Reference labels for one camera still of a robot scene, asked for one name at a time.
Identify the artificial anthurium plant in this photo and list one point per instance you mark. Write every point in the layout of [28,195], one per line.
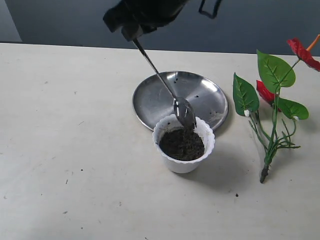
[275,74]

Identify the steel spork spoon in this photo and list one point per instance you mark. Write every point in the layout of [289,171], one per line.
[183,110]

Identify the round steel plate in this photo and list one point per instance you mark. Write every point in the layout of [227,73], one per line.
[152,101]

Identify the dark soil in pot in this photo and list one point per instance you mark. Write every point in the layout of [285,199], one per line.
[182,144]

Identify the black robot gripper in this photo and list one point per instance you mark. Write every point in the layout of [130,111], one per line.
[135,17]

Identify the white scalloped plastic pot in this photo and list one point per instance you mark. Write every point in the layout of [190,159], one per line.
[170,123]

